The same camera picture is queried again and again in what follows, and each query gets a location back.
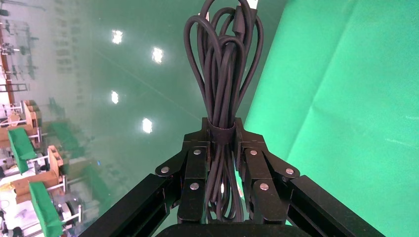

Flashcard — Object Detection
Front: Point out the green cloth covered table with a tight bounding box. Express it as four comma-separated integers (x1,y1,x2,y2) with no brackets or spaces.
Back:
29,181,64,237
7,126,37,175

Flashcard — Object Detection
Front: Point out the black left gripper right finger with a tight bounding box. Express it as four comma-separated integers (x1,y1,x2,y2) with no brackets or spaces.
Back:
234,117,385,237

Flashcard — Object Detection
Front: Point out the long brown cardboard box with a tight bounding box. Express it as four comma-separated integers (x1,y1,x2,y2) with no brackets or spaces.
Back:
10,169,60,204

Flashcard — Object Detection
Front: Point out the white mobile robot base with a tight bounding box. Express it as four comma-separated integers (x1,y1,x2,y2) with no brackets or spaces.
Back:
52,193,83,224

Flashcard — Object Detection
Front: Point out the dark metal rack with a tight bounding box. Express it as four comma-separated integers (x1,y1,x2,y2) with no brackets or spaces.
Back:
0,42,30,95

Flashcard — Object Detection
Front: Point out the wooden crate frame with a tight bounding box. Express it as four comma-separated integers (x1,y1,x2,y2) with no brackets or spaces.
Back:
46,145,65,168
20,99,42,129

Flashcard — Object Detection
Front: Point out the green table cloth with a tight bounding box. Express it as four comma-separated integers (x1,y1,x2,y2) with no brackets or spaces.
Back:
244,0,419,237

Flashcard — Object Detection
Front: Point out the black data cable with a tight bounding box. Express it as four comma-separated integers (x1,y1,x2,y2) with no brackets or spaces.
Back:
183,0,264,224

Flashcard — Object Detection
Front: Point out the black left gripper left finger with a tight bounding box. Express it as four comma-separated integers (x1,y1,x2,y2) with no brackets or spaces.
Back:
78,117,212,237

